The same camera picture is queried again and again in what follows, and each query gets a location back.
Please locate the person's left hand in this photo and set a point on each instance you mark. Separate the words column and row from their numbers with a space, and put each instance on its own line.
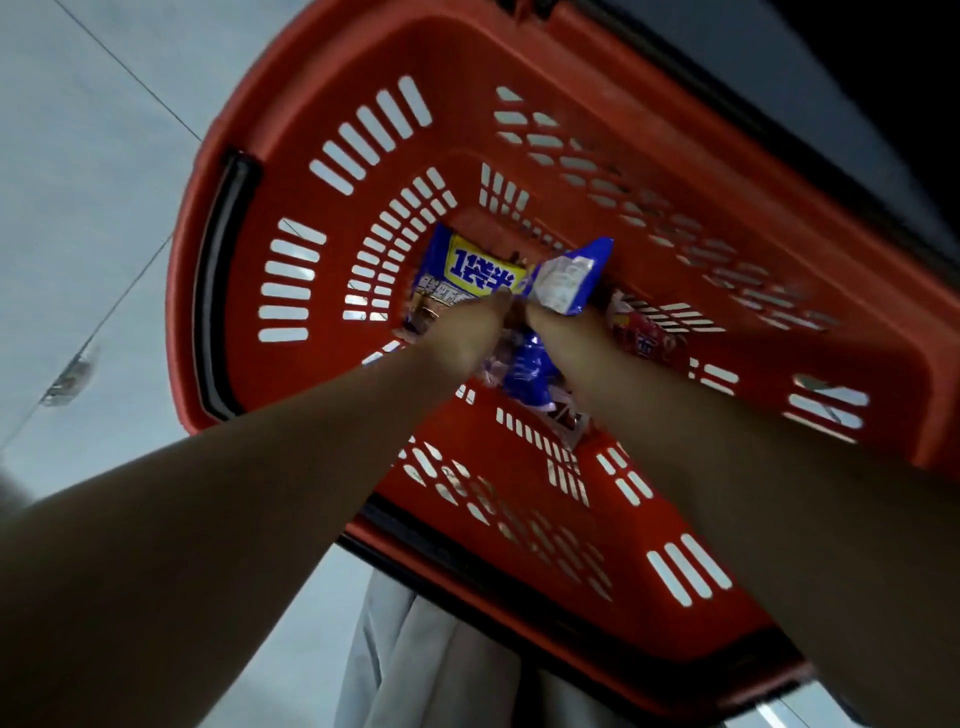
column 465, row 334

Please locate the person's right hand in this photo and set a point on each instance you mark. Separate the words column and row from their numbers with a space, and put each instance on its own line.
column 581, row 345

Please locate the person's right fingers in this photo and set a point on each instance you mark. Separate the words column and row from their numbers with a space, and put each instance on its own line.
column 538, row 316

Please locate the person's left fingers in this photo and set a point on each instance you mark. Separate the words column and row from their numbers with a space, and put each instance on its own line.
column 496, row 301

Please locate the blue packet with white panel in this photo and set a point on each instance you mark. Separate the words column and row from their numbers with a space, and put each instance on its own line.
column 570, row 279

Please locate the person's right forearm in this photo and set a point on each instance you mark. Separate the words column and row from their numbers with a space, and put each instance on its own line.
column 787, row 510

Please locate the person's left forearm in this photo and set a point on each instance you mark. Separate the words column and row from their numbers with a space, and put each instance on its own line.
column 225, row 525

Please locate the blue and yellow snack packet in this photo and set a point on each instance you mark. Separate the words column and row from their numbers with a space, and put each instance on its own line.
column 469, row 270

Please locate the dark blue snack packet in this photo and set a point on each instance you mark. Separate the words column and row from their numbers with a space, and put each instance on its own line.
column 529, row 371

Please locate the red snack packet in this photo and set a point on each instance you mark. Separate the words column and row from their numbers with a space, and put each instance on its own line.
column 646, row 334

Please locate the red plastic shopping basket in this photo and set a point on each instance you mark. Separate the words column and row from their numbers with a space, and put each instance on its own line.
column 540, row 67

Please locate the black basket end grip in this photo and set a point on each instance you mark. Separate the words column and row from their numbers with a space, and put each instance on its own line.
column 217, row 285

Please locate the person's light grey trousers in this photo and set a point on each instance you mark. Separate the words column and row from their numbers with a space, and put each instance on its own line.
column 427, row 667

